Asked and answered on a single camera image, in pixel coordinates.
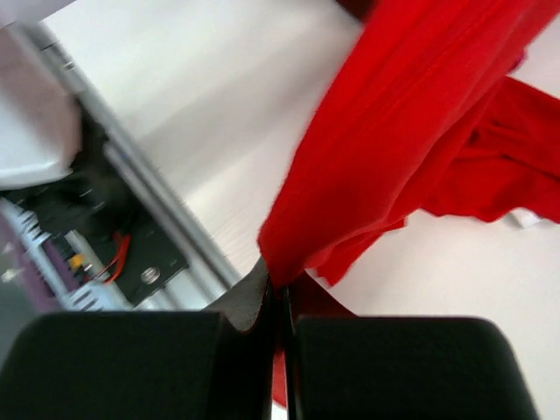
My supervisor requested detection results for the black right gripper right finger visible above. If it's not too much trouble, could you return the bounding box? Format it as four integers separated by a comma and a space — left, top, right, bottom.
282, 287, 538, 419

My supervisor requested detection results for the white slotted cable duct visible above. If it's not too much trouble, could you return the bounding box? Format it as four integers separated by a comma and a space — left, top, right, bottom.
1, 199, 132, 312

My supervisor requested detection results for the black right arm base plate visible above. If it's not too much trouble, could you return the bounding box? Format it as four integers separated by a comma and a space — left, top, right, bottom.
1, 117, 188, 304

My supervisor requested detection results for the aluminium frame rail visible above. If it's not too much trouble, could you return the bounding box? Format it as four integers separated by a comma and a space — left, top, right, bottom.
17, 24, 240, 301

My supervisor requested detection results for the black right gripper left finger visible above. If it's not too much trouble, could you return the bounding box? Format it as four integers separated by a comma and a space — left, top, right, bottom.
1, 261, 274, 419

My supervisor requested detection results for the magenta pink t shirt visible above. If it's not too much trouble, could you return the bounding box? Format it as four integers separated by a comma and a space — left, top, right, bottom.
509, 50, 527, 73

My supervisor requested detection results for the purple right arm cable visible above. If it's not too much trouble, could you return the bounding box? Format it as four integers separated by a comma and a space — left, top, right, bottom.
0, 209, 82, 316

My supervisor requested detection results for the silver clothes rack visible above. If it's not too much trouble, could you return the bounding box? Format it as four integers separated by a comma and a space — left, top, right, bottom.
510, 208, 544, 228

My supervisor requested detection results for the red t shirt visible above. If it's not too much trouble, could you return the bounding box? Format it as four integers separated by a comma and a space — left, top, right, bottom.
257, 1, 559, 399

